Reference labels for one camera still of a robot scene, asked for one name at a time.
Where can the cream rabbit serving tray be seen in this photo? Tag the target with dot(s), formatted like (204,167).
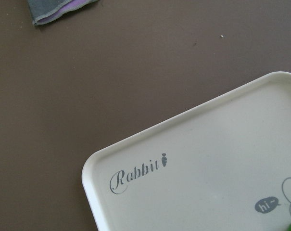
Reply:
(224,165)

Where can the folded grey cloth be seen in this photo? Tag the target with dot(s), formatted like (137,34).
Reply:
(46,11)

